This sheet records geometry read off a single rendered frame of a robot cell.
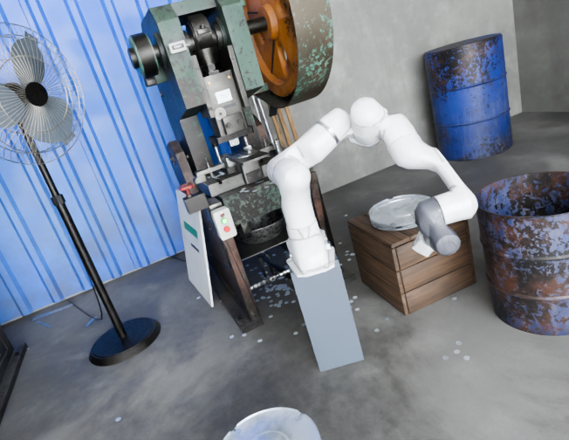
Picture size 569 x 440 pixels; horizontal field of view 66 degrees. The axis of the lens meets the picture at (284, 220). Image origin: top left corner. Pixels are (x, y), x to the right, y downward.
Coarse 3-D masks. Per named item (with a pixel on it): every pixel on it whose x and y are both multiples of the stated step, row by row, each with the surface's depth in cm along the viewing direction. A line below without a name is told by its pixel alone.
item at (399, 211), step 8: (400, 200) 206; (408, 200) 203; (416, 200) 200; (376, 208) 203; (384, 208) 202; (392, 208) 200; (400, 208) 196; (408, 208) 193; (376, 216) 196; (384, 216) 194; (392, 216) 191; (400, 216) 188; (408, 216) 187; (384, 224) 184; (400, 224) 180
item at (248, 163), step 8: (248, 152) 213; (256, 152) 210; (264, 152) 204; (232, 160) 209; (240, 160) 202; (248, 160) 197; (256, 160) 197; (240, 168) 210; (248, 168) 209; (256, 168) 211; (248, 176) 210; (256, 176) 212
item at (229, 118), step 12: (216, 72) 207; (228, 72) 205; (216, 84) 204; (228, 84) 206; (216, 96) 205; (228, 96) 207; (216, 108) 206; (228, 108) 209; (240, 108) 211; (216, 120) 208; (228, 120) 207; (240, 120) 208; (216, 132) 214; (228, 132) 208
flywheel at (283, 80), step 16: (256, 0) 222; (272, 0) 206; (288, 0) 185; (256, 16) 229; (272, 16) 208; (288, 16) 198; (272, 32) 212; (288, 32) 204; (256, 48) 243; (288, 48) 210; (288, 64) 216; (272, 80) 235; (288, 80) 215
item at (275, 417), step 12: (276, 408) 129; (288, 408) 127; (252, 420) 127; (264, 420) 126; (276, 420) 125; (288, 420) 124; (300, 420) 122; (252, 432) 123; (264, 432) 122; (276, 432) 120; (288, 432) 120; (300, 432) 118; (312, 432) 117
